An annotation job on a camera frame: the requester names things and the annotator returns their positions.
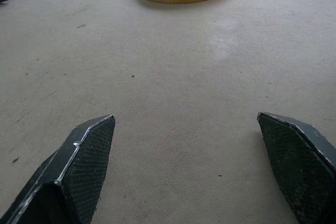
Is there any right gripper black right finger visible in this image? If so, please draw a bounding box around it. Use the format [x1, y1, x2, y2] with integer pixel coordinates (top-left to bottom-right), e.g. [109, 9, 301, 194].
[257, 112, 336, 224]

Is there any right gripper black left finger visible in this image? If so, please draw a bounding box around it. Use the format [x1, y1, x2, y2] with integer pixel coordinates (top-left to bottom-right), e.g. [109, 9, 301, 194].
[0, 114, 116, 224]

